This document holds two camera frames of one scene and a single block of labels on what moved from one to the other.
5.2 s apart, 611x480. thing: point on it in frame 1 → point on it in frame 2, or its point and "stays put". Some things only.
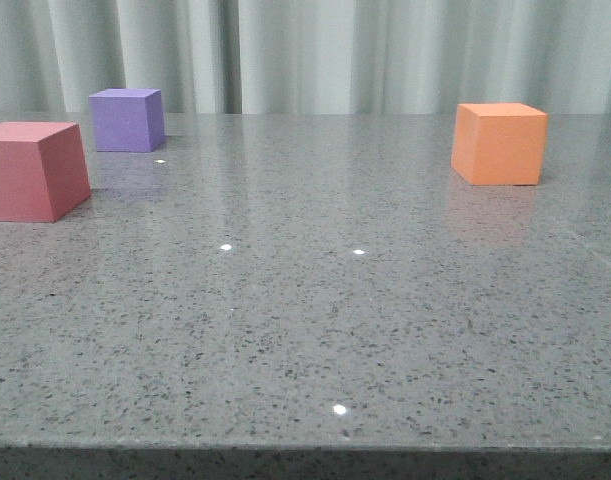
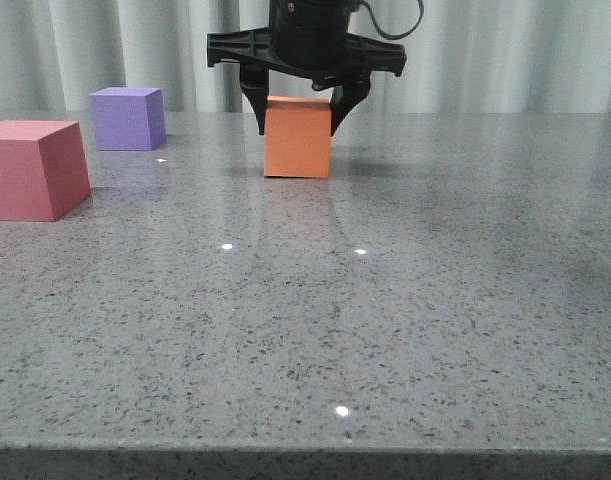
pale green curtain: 307,57 stays put
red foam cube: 34,171 stays put
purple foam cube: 128,120 stays put
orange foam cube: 499,143 → 297,136
